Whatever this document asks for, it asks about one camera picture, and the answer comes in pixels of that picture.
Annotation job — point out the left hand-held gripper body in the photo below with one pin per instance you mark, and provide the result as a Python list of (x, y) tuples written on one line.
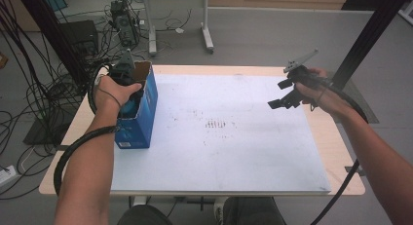
[(125, 72)]

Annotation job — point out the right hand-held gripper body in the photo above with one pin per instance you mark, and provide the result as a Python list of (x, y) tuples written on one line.
[(303, 77)]

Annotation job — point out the blue cardboard box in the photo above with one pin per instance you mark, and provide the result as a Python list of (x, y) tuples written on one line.
[(139, 127)]

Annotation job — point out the person's left hand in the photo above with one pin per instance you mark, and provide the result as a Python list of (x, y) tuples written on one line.
[(110, 98)]

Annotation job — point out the person's right hand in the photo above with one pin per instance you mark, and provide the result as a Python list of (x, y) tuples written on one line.
[(328, 98)]

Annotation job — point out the black computer tower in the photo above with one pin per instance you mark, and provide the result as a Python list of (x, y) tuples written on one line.
[(125, 23)]

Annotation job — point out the black cabinet box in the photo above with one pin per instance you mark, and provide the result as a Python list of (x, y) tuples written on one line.
[(79, 35)]

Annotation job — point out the white table sheet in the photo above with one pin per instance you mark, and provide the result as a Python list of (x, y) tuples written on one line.
[(220, 153)]

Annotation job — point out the person's right leg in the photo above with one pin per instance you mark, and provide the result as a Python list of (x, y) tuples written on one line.
[(253, 212)]

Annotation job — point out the person's leg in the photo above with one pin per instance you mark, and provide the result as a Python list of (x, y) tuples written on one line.
[(142, 217), (253, 212)]

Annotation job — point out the person's shoe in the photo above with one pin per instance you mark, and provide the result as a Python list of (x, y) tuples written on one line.
[(220, 213)]

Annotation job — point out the person's left leg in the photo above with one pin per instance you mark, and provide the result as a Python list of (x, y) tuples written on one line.
[(142, 217)]

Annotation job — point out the white power strip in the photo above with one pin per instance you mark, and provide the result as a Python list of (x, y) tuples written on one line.
[(7, 174)]

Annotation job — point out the black metal post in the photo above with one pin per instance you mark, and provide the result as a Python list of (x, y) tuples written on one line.
[(55, 36), (370, 33)]

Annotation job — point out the white desk frame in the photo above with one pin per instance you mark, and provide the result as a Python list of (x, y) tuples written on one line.
[(207, 36)]

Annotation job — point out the black floor base plate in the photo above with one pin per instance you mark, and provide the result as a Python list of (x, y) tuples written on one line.
[(45, 131)]

